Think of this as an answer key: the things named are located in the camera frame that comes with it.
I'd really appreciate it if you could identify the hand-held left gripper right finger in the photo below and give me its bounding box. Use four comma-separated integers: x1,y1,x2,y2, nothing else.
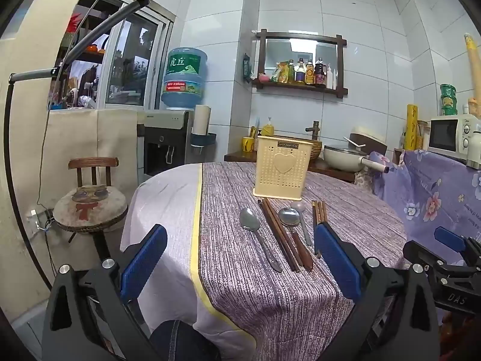
315,223,440,361

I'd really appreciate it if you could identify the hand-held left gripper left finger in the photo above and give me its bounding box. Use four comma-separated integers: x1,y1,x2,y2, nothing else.
41,224,170,361

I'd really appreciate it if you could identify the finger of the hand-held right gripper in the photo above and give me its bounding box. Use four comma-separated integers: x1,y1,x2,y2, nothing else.
403,241,438,269
434,227,481,267

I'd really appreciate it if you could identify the steel spoon wooden handle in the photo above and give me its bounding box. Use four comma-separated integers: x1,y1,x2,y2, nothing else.
278,208,314,272

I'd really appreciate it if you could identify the small translucent grey spoon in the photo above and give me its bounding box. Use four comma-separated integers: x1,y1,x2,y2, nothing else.
290,201,313,247

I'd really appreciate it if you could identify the all-steel spoon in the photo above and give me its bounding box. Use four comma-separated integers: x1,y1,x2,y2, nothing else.
239,208,283,273

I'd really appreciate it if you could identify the cream plastic utensil holder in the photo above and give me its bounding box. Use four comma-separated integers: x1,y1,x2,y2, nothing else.
253,135,314,201

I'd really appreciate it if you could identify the person's red garment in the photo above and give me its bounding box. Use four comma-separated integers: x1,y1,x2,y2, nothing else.
438,308,481,361

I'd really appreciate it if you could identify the purple floral cloth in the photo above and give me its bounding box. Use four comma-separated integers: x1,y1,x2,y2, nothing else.
370,150,481,324

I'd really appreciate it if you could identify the white tablecloth yellow trim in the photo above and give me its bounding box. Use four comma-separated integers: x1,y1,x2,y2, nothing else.
120,163,256,361

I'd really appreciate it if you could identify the round owl-face seat cushion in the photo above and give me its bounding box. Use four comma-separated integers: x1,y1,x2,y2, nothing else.
53,184,129,234

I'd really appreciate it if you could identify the beige floral cloth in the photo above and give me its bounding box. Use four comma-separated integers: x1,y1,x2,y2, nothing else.
353,169,376,196

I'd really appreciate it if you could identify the person's denim-clad leg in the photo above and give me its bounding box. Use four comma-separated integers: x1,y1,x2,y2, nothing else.
150,319,222,361

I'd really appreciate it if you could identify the cream pan with lid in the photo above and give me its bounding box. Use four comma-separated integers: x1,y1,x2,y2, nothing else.
323,145,391,174

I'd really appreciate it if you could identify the white microwave oven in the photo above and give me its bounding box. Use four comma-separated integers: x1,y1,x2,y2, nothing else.
428,116,481,168

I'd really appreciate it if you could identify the purple striped tablecloth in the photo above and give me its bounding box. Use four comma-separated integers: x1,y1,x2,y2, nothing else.
190,162,410,361

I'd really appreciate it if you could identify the wooden chair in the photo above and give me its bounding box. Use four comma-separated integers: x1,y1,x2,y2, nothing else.
53,157,130,260

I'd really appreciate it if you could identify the woven basket sink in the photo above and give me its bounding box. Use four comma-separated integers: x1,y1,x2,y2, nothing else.
271,134,324,163

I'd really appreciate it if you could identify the white power strip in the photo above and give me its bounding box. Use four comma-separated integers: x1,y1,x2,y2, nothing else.
28,208,55,234

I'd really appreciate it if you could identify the yellow paper roll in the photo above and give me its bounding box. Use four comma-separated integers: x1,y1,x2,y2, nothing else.
404,104,418,151

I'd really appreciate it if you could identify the water dispenser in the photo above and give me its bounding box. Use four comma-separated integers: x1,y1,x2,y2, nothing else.
143,110,194,177

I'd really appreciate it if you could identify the cream brown rice cooker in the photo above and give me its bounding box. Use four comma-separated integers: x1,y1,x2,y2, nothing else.
349,126,388,155

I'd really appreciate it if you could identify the paper towel roll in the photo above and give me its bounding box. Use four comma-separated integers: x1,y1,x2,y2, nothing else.
191,105,212,136

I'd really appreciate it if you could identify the tall yellow tube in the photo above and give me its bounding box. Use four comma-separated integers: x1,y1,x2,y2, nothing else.
465,34,481,100

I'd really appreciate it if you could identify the blue water jug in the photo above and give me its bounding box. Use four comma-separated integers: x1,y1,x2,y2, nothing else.
161,47,208,110

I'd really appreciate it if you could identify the cluttered wooden shelf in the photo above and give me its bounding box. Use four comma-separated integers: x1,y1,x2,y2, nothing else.
49,11,108,110

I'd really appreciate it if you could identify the yellow green packet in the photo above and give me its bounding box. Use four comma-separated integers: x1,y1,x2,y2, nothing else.
271,62,288,83

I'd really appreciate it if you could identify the aluminium framed window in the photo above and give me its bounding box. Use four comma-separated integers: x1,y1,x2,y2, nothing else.
100,8,175,111

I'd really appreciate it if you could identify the wooden framed mirror shelf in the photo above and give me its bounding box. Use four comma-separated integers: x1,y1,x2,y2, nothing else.
251,28,349,99

